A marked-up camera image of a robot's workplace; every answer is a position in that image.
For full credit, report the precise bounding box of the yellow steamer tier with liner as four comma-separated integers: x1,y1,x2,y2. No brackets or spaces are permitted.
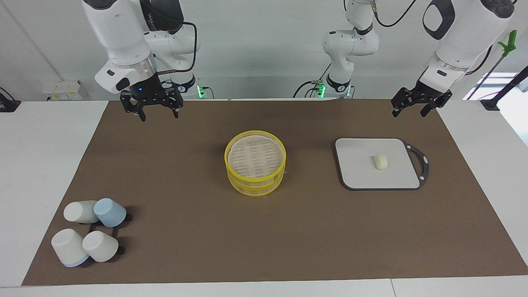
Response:
224,130,287,184

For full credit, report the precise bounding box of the yellow bamboo steamer basket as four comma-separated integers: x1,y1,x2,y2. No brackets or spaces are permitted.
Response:
227,169,286,198

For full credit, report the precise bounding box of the grey cutting board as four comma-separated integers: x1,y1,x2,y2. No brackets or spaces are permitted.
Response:
335,138,429,191

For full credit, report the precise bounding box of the thin metal rod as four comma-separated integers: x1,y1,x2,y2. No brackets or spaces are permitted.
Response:
470,53,506,100

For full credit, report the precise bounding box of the black stand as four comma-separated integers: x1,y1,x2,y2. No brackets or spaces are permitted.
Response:
481,66,528,111

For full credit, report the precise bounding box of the green clamp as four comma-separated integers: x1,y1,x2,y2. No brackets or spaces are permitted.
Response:
498,30,518,57

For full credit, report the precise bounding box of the light blue cup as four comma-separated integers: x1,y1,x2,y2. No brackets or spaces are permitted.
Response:
94,198,127,228

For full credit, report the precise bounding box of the brown table mat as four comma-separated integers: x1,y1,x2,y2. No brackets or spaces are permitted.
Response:
21,99,528,286

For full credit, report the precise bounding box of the black table clamp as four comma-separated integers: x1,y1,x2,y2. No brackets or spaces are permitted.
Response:
0,87,21,113

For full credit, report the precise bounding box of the black cup rack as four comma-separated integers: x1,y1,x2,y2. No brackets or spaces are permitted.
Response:
89,214,132,255

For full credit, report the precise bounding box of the cream cup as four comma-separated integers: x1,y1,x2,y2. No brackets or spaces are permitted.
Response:
82,231,119,263

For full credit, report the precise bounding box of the white cup with blue rim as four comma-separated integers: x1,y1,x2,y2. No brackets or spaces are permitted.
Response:
51,229,90,267

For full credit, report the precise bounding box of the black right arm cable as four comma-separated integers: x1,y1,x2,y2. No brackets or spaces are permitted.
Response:
156,21,198,77

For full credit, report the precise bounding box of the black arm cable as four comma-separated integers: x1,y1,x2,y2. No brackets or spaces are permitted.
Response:
370,0,418,28
156,21,198,77

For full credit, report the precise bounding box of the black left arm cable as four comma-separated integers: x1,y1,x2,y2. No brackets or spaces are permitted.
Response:
370,0,418,28

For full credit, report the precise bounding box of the white wall socket box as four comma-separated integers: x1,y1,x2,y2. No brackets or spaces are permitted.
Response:
41,80,89,101

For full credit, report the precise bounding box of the black base cable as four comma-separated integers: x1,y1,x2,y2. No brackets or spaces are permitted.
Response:
293,62,332,99

